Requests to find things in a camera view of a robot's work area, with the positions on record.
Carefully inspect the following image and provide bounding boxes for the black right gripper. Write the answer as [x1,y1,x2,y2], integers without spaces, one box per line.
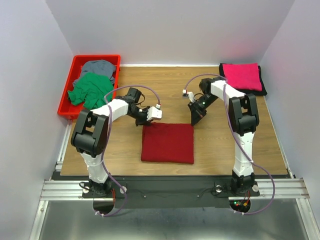
[188,93,218,125]

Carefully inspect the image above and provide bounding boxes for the dark red t shirt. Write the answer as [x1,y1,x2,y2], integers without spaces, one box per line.
[140,122,195,165]

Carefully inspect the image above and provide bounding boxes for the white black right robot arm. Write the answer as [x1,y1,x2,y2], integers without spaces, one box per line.
[182,74,260,195]

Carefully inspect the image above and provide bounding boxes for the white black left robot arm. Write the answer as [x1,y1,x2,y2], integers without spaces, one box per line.
[70,87,162,197]

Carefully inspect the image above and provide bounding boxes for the green t shirt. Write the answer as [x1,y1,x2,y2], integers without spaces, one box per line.
[67,72,114,110]

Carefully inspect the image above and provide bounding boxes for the folded pink t shirt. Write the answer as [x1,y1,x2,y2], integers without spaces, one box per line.
[222,63,263,92]

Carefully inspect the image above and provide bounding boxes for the grey t shirt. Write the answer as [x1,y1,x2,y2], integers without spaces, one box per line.
[72,59,117,87]

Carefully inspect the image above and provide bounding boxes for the folded black t shirt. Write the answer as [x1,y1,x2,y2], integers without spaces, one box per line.
[219,63,268,96]

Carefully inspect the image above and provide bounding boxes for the red plastic bin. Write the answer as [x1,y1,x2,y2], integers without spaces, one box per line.
[57,54,121,121]

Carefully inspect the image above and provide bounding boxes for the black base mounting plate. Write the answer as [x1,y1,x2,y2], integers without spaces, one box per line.
[79,175,260,214]

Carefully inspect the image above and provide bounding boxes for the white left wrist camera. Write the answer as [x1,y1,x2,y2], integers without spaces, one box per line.
[146,103,163,121]

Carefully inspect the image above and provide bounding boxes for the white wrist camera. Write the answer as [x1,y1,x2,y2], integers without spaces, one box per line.
[146,103,163,121]
[182,89,196,103]

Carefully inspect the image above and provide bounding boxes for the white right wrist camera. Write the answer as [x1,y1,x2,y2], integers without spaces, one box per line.
[182,89,196,103]

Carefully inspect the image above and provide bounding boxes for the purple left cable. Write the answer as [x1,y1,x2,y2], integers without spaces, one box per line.
[93,85,162,218]

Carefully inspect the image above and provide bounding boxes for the purple cable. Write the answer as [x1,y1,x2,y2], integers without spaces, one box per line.
[182,73,276,216]
[93,85,162,218]

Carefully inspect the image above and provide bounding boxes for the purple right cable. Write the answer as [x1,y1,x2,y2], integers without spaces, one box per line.
[182,73,276,216]

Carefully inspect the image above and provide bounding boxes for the aluminium frame rail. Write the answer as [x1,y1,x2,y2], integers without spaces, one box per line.
[30,117,320,240]

